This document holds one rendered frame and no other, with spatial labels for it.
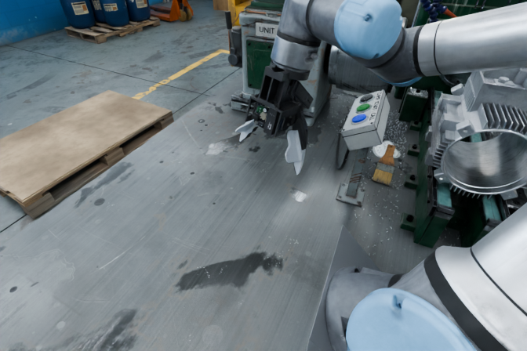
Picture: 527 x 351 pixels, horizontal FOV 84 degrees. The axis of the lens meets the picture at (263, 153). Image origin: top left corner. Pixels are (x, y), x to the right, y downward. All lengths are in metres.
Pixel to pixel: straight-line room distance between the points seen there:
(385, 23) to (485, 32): 0.12
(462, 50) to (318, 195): 0.51
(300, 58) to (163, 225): 0.52
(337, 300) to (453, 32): 0.40
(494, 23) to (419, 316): 0.35
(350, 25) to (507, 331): 0.32
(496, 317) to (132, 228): 0.71
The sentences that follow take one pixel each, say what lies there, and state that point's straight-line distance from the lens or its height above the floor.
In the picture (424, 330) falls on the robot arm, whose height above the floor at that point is 1.16.
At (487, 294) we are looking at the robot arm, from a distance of 0.28.
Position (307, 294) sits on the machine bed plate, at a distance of 0.66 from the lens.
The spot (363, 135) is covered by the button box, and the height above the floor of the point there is 1.05.
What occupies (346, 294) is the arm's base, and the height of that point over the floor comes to 0.97.
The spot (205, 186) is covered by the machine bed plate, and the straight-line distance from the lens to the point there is 0.86.
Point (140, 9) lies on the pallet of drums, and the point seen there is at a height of 0.31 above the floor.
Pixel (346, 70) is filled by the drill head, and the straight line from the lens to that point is 0.99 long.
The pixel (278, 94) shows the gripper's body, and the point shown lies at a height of 1.15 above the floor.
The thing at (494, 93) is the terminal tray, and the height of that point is 1.13.
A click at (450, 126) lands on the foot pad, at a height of 1.06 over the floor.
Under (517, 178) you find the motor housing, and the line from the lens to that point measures 0.79.
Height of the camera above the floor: 1.39
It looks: 38 degrees down
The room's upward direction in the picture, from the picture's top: straight up
